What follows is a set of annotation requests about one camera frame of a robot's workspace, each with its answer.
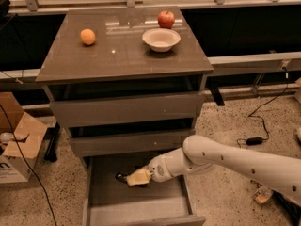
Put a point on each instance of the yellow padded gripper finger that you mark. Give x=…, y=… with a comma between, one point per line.
x=140, y=177

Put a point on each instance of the brown cardboard box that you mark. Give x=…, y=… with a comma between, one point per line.
x=21, y=139

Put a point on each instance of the grey top drawer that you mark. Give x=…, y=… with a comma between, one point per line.
x=126, y=110

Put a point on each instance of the black chocolate rxbar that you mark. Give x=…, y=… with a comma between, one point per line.
x=121, y=177

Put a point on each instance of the clear plastic bottle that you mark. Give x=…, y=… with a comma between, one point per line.
x=263, y=194

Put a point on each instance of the red apple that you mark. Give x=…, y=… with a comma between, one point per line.
x=166, y=19

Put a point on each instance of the black power adapter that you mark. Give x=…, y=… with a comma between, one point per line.
x=253, y=141

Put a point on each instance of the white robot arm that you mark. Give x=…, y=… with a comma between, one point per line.
x=198, y=154

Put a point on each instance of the grey three-drawer cabinet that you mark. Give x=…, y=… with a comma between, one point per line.
x=119, y=64

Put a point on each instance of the orange fruit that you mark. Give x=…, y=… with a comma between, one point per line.
x=87, y=36

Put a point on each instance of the grey middle drawer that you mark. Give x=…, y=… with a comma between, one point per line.
x=162, y=140

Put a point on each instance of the grey open bottom drawer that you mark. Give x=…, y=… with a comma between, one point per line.
x=109, y=202

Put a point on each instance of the white bowl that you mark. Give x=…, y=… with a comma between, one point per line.
x=161, y=39

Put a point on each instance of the black table leg bracket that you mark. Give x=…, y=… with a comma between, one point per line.
x=217, y=96

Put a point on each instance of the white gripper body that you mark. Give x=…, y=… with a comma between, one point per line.
x=157, y=168

